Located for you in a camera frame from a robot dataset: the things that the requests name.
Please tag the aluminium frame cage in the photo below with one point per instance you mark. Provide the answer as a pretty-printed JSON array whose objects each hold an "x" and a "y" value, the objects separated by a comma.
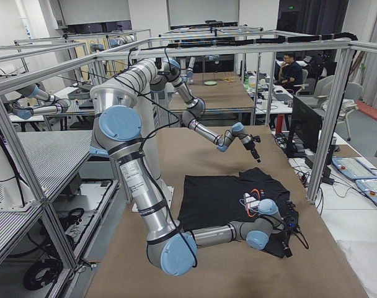
[{"x": 21, "y": 185}]

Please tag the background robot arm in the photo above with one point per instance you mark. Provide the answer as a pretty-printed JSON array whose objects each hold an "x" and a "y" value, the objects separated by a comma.
[{"x": 47, "y": 104}]

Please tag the black computer monitor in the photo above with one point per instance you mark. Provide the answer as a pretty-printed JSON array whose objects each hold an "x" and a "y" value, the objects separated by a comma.
[{"x": 305, "y": 124}]

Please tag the seated person in dark shirt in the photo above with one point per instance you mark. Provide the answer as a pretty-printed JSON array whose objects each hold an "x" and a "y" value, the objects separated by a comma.
[{"x": 290, "y": 74}]

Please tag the black t-shirt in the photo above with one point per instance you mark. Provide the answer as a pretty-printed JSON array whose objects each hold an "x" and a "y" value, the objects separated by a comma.
[{"x": 250, "y": 207}]

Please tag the robot teach pendant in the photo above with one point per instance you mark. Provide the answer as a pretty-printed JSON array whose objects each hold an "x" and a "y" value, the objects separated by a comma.
[
  {"x": 353, "y": 168},
  {"x": 369, "y": 188}
]

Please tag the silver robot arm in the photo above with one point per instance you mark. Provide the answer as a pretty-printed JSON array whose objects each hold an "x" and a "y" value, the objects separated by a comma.
[
  {"x": 156, "y": 74},
  {"x": 117, "y": 132}
]

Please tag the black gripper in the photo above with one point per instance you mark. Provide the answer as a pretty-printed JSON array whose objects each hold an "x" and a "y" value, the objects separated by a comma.
[
  {"x": 284, "y": 234},
  {"x": 250, "y": 146}
]

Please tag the striped aluminium workbench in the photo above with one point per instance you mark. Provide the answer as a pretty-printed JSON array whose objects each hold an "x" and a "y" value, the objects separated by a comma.
[{"x": 55, "y": 157}]

